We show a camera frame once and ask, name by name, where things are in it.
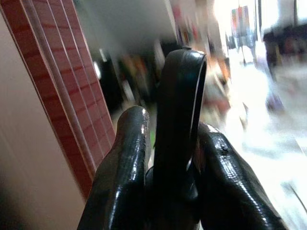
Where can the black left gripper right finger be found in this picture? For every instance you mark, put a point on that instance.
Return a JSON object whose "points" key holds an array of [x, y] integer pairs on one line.
{"points": [[227, 182]]}

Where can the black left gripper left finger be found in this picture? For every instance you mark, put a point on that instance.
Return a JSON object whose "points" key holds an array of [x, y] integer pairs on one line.
{"points": [[120, 172]]}

